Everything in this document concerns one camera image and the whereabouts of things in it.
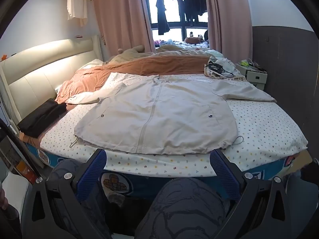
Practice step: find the blue printed bed base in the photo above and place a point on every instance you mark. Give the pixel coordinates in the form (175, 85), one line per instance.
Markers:
(117, 184)

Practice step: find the beige plush toy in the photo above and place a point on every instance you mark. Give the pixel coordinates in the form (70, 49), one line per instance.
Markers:
(127, 51)

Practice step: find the beige zip jacket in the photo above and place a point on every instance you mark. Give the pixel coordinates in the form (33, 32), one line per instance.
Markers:
(159, 114)

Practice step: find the black folded clothes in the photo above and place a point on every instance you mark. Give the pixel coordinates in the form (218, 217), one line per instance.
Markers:
(39, 118)

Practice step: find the floral bed sheet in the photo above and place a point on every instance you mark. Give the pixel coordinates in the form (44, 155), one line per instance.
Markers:
(261, 129)

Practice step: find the dark framed window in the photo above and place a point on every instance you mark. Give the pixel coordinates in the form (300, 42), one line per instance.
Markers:
(174, 10)

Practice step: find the white cushion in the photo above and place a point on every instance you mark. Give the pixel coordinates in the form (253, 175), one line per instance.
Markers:
(13, 189)

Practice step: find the cream padded headboard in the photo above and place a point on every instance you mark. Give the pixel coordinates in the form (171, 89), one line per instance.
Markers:
(37, 64)

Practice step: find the person's right leg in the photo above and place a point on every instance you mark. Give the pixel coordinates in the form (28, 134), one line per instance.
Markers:
(184, 204)

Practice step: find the white hanging garment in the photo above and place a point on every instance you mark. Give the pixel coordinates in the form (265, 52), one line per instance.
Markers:
(77, 0)

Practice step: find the printed cloth pile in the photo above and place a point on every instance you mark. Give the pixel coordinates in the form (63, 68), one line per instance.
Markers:
(224, 63)

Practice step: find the beige duvet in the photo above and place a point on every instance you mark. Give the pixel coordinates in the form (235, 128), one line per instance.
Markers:
(174, 52)

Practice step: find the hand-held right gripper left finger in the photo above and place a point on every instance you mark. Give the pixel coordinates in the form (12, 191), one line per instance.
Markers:
(92, 176)

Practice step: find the orange blanket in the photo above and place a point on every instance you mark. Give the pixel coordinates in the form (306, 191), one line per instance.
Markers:
(149, 66)

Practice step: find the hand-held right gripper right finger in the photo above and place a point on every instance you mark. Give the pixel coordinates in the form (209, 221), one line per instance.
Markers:
(224, 176)

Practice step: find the dark hanging garment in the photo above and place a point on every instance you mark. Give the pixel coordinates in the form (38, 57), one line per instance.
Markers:
(162, 12)

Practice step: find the dark hanging garments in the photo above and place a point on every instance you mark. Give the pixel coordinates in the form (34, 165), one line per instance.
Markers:
(194, 2)

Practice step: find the white bedside box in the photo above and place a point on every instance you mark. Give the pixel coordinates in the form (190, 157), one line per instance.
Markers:
(254, 76)

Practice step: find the brown teddy bear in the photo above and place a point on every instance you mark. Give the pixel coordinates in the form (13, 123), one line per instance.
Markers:
(192, 40)

